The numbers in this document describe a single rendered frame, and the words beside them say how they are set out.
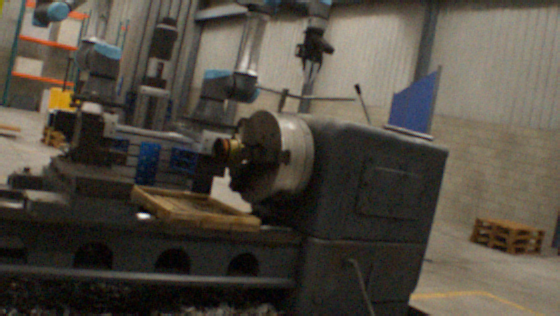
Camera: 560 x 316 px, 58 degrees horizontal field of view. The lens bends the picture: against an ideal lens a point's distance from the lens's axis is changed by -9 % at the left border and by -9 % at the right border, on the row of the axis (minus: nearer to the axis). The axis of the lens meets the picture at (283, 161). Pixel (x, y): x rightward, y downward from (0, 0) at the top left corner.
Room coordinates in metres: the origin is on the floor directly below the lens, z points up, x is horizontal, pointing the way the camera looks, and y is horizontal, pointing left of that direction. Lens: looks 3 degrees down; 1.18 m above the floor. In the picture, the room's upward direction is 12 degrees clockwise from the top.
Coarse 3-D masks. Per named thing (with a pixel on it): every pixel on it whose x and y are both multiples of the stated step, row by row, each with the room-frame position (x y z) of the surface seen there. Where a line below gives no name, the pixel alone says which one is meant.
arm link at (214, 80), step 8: (208, 72) 2.35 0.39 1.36; (216, 72) 2.34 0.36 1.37; (224, 72) 2.36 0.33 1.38; (208, 80) 2.35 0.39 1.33; (216, 80) 2.34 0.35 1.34; (224, 80) 2.36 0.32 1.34; (232, 80) 2.39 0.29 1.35; (208, 88) 2.35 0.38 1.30; (216, 88) 2.35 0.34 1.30; (224, 88) 2.37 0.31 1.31; (232, 88) 2.39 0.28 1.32; (208, 96) 2.34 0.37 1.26; (216, 96) 2.35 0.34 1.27; (224, 96) 2.38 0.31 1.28
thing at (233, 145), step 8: (216, 144) 1.75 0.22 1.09; (224, 144) 1.71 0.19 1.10; (232, 144) 1.73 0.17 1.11; (240, 144) 1.74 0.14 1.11; (216, 152) 1.77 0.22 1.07; (224, 152) 1.71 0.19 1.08; (232, 152) 1.72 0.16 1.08; (240, 152) 1.73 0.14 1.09; (216, 160) 1.72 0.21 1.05; (224, 160) 1.73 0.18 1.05; (232, 160) 1.73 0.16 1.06; (240, 160) 1.76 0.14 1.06
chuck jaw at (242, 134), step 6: (240, 120) 1.85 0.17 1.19; (246, 120) 1.85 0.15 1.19; (240, 126) 1.85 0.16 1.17; (246, 126) 1.84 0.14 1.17; (252, 126) 1.85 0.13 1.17; (234, 132) 1.83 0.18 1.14; (240, 132) 1.81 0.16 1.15; (246, 132) 1.82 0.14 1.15; (252, 132) 1.84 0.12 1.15; (240, 138) 1.79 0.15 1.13; (246, 138) 1.81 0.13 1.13; (252, 138) 1.83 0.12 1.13; (246, 144) 1.80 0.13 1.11; (252, 144) 1.81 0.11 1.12; (258, 144) 1.83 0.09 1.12
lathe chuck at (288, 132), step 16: (256, 112) 1.85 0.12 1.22; (272, 112) 1.78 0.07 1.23; (256, 128) 1.84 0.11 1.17; (272, 128) 1.76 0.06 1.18; (288, 128) 1.74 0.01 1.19; (272, 144) 1.74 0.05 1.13; (288, 144) 1.71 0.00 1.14; (304, 144) 1.75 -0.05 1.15; (304, 160) 1.74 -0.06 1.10; (256, 176) 1.79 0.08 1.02; (272, 176) 1.71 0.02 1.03; (288, 176) 1.71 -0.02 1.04; (256, 192) 1.77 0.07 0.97; (272, 192) 1.72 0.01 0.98; (288, 192) 1.75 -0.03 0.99
